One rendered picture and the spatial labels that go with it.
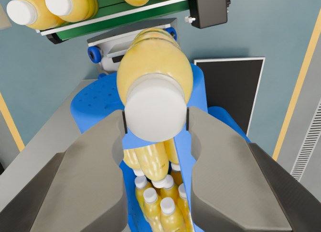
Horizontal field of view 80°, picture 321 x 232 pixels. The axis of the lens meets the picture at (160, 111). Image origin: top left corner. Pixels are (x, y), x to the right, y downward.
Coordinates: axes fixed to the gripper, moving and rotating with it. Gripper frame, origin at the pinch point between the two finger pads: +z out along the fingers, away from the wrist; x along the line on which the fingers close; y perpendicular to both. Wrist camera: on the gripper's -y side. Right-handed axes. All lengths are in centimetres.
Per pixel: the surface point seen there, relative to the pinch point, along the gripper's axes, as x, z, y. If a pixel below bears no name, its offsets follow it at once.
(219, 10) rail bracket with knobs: 15.2, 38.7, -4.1
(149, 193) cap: -4, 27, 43
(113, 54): -8.9, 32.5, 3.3
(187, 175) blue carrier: 5.2, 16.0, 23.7
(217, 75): 45, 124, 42
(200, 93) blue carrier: 8.0, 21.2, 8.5
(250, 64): 68, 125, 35
